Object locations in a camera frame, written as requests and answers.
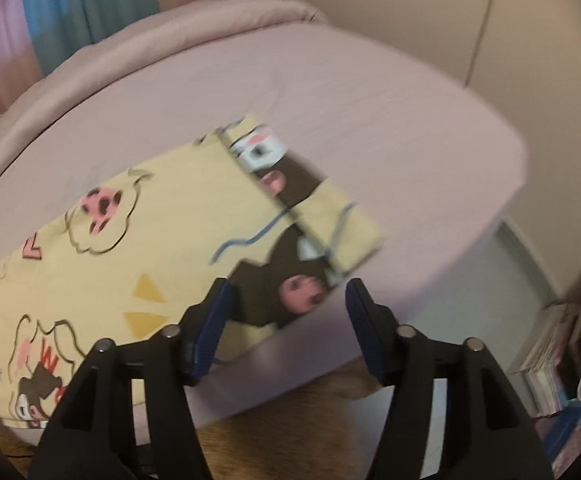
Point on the pink bed mattress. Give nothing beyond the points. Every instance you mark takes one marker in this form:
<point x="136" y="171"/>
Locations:
<point x="433" y="164"/>

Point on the yellow cartoon print pants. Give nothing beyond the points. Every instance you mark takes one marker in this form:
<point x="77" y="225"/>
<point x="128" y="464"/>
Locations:
<point x="135" y="252"/>

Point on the pink duvet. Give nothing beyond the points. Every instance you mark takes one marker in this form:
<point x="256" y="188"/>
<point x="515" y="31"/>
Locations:
<point x="137" y="46"/>

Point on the stack of books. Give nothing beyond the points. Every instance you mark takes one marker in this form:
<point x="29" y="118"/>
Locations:
<point x="544" y="374"/>

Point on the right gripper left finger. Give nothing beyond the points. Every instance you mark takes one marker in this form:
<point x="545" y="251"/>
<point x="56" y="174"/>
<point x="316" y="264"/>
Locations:
<point x="125" y="414"/>

